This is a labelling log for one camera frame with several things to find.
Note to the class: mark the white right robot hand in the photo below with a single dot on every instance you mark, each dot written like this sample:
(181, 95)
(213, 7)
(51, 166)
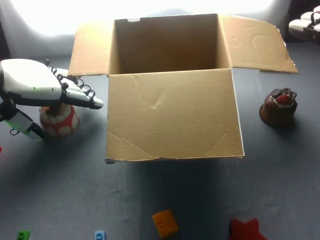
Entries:
(297, 25)

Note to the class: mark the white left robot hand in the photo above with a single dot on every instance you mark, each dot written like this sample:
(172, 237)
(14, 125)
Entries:
(25, 80)

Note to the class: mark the brown chocolate toy cake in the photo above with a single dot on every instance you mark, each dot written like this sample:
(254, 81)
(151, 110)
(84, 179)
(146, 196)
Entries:
(277, 112)

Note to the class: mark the white and brown cardboard box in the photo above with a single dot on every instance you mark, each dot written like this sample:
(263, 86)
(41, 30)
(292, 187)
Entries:
(175, 112)

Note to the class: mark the grey table cloth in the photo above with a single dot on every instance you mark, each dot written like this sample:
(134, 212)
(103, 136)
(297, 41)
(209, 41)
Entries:
(62, 187)

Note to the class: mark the green toy brick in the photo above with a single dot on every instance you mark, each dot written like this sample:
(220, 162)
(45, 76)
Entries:
(23, 235)

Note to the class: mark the light blue toy brick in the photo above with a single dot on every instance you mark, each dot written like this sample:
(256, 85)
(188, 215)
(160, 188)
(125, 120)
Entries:
(100, 235)

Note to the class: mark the orange toy brick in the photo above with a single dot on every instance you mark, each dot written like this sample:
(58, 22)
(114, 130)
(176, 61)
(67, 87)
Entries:
(165, 223)

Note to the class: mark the red star foam block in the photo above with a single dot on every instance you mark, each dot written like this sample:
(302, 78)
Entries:
(246, 230)

